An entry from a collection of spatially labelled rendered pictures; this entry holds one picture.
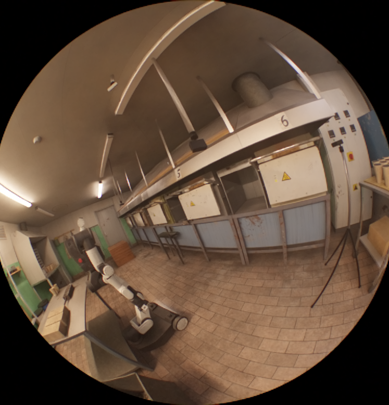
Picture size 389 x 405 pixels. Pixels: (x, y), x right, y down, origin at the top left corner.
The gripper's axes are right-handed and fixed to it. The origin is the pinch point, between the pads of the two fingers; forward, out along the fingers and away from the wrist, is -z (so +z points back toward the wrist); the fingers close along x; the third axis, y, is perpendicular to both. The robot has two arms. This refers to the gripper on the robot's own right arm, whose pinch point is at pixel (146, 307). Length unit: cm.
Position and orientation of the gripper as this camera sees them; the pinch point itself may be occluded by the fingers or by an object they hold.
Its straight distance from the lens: 124.9
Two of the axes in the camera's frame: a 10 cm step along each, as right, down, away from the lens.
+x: 4.1, -4.6, 7.9
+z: -4.6, -8.5, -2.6
